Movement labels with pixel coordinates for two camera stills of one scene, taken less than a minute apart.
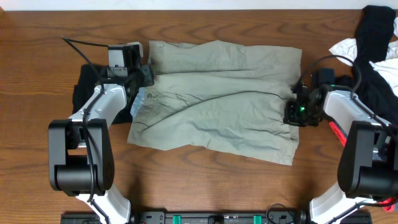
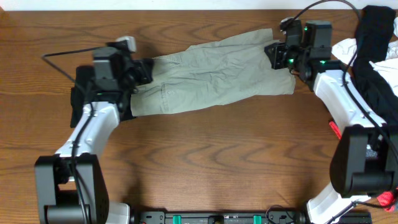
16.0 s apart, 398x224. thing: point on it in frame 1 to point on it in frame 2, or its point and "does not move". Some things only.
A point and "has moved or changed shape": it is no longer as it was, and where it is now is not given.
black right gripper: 292,112 to 277,56
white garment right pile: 346,50 does not move
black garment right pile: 367,83 does not move
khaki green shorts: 216,96 has moved or changed shape
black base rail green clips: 209,217 does not move
